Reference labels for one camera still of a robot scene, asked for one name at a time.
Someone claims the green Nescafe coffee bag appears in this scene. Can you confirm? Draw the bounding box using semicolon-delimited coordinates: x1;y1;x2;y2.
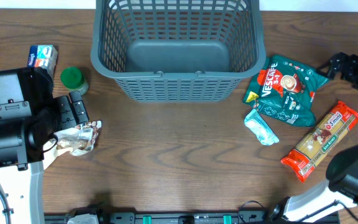
243;55;329;127

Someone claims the tissue pocket pack bundle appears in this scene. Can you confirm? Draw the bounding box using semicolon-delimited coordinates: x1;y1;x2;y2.
27;45;58;80

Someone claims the green lid jar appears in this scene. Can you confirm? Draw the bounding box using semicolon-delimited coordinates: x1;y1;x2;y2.
60;67;90;95

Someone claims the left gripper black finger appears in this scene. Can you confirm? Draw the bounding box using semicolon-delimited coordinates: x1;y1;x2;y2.
69;90;89;124
56;96;76;129

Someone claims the white brown snack pouch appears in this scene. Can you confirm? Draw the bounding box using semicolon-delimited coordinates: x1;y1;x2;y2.
43;120;102;170

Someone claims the red spaghetti pasta pack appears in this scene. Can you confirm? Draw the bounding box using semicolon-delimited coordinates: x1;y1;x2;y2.
281;101;358;182

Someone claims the grey plastic basket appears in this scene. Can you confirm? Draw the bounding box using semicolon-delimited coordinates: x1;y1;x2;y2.
91;0;266;102

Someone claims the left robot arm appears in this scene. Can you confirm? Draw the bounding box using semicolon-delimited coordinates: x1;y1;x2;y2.
0;67;89;223

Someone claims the light blue wipes packet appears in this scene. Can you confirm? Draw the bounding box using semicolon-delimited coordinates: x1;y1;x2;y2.
244;109;279;146

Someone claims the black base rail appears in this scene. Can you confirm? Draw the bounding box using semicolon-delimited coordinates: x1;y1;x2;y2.
44;207;341;224

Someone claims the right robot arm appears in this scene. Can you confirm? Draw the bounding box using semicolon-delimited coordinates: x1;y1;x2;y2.
267;52;358;223

